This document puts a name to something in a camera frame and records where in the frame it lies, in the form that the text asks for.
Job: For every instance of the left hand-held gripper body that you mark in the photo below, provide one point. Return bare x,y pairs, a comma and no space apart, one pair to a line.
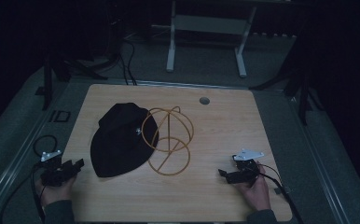
54,174

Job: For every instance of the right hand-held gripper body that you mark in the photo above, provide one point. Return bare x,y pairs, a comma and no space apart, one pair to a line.
246,171

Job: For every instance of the person's left hand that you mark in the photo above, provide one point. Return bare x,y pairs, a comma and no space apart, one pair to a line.
55,194

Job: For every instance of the person's right hand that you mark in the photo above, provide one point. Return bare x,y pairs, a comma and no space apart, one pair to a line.
257,194

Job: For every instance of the black bucket hat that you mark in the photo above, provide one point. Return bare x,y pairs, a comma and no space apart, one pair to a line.
122,146

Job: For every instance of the grey table grommet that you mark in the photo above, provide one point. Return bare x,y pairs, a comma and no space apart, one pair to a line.
204,100

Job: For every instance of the black metal stand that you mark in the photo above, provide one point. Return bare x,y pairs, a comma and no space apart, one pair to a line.
302,93
47,84

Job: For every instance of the white metal desk frame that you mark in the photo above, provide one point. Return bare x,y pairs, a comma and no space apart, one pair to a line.
172,46

